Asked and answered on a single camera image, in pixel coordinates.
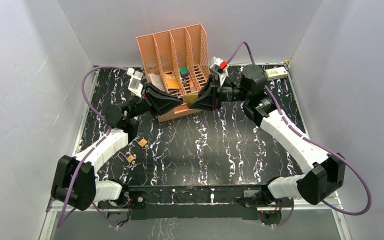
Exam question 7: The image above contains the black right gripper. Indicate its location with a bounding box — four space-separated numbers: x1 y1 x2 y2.
188 75 250 113

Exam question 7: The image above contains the large brass padlock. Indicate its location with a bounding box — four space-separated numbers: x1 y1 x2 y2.
182 94 199 107

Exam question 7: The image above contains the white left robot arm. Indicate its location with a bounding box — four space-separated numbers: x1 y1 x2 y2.
50 83 184 211

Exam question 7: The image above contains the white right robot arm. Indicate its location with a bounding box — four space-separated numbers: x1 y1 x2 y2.
189 64 345 207

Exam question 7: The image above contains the white paper sheet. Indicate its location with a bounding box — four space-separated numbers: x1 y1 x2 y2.
147 73 166 92

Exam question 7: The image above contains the yellow envelope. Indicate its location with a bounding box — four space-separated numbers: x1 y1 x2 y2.
163 73 181 90

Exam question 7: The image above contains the green teal box in organizer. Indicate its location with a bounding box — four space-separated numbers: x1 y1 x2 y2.
179 67 189 78

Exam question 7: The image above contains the brass padlock upper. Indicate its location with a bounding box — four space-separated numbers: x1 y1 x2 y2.
128 138 150 150

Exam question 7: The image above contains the orange plastic file organizer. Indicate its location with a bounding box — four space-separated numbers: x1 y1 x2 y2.
135 23 222 123

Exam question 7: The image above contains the brass padlock lower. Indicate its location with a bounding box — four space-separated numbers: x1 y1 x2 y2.
118 152 139 168

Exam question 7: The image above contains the white green small box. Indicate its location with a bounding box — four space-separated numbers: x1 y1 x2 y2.
264 66 288 81

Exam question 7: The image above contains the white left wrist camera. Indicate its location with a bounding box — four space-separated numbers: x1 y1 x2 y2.
128 71 144 98

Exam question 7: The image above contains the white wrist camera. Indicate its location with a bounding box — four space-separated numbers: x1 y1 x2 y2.
209 56 229 87
128 71 144 98

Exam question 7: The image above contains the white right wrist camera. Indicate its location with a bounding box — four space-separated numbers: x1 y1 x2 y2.
209 56 229 87

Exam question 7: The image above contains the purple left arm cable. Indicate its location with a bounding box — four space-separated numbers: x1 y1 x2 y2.
56 66 137 229

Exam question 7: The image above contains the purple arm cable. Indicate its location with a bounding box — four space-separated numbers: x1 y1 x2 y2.
226 41 372 229
56 66 137 229

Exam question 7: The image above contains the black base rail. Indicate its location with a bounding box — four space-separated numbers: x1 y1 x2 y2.
97 183 312 221

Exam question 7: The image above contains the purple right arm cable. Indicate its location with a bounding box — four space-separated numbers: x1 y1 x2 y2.
226 41 372 229

